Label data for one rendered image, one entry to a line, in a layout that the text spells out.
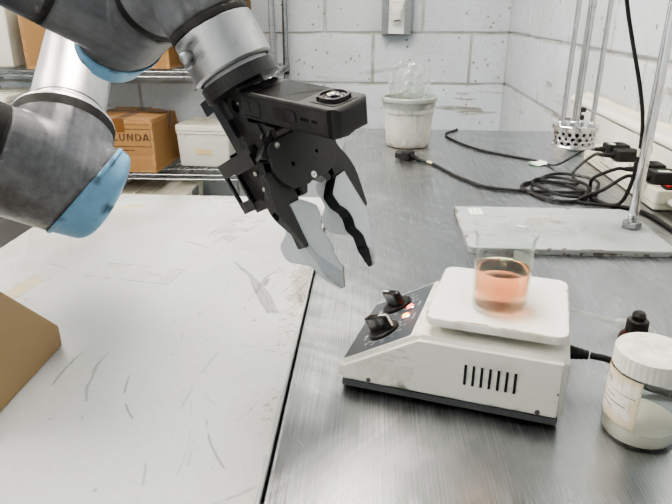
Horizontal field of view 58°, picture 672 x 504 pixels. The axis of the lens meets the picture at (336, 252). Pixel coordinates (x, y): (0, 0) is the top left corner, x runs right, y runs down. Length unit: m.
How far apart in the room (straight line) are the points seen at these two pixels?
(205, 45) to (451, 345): 0.33
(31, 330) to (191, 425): 0.20
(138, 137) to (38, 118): 2.06
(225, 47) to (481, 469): 0.40
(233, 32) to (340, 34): 2.44
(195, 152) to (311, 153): 2.30
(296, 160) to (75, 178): 0.27
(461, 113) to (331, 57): 0.67
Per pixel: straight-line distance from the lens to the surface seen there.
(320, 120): 0.48
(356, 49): 2.97
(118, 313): 0.77
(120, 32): 0.62
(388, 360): 0.56
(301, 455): 0.52
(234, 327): 0.70
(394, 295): 0.62
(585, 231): 1.03
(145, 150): 2.78
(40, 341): 0.68
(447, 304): 0.56
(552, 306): 0.58
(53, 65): 0.81
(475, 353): 0.54
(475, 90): 3.02
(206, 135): 2.79
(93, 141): 0.73
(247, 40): 0.55
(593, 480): 0.54
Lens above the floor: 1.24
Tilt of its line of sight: 22 degrees down
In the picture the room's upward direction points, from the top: straight up
